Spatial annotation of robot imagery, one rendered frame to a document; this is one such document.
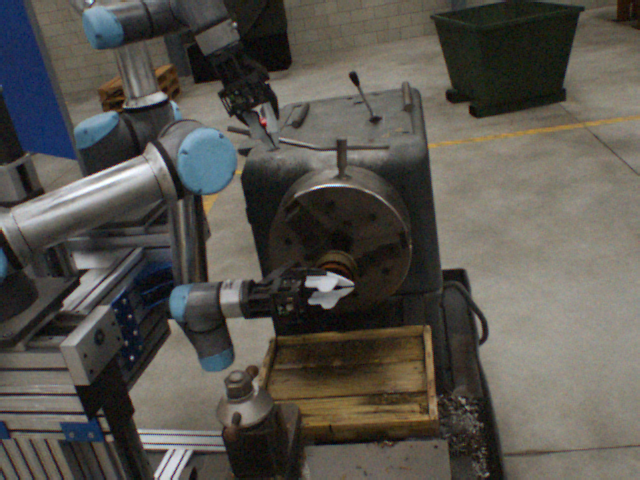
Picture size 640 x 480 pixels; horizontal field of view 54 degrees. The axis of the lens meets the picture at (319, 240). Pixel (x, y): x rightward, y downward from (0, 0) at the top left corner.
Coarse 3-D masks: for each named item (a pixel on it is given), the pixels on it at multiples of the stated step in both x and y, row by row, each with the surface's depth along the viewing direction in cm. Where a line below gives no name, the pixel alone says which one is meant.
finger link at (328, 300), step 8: (336, 288) 124; (344, 288) 123; (352, 288) 122; (312, 296) 124; (320, 296) 124; (328, 296) 123; (336, 296) 123; (312, 304) 123; (320, 304) 122; (328, 304) 121
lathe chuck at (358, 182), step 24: (288, 192) 141; (312, 192) 132; (336, 192) 131; (360, 192) 131; (384, 192) 135; (336, 216) 134; (360, 216) 133; (384, 216) 132; (288, 240) 138; (408, 240) 138; (312, 264) 139; (384, 264) 137; (408, 264) 137; (312, 288) 142; (360, 288) 141; (384, 288) 140; (336, 312) 144
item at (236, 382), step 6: (234, 372) 86; (240, 372) 86; (246, 372) 87; (228, 378) 86; (234, 378) 85; (240, 378) 85; (246, 378) 86; (228, 384) 85; (234, 384) 85; (240, 384) 85; (246, 384) 86; (252, 384) 88; (228, 390) 85; (234, 390) 85; (240, 390) 85; (246, 390) 86; (252, 390) 87; (228, 396) 86; (234, 396) 86; (240, 396) 86; (246, 396) 86
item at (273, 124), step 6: (264, 108) 122; (270, 108) 124; (264, 114) 124; (270, 114) 124; (270, 120) 123; (276, 120) 125; (270, 126) 122; (276, 126) 125; (270, 132) 122; (276, 132) 126; (276, 138) 126; (276, 144) 127
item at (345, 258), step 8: (320, 256) 129; (328, 256) 127; (336, 256) 127; (344, 256) 128; (320, 264) 126; (328, 264) 125; (336, 264) 125; (344, 264) 125; (352, 264) 128; (336, 272) 123; (344, 272) 123; (352, 272) 126; (352, 280) 127; (344, 296) 125
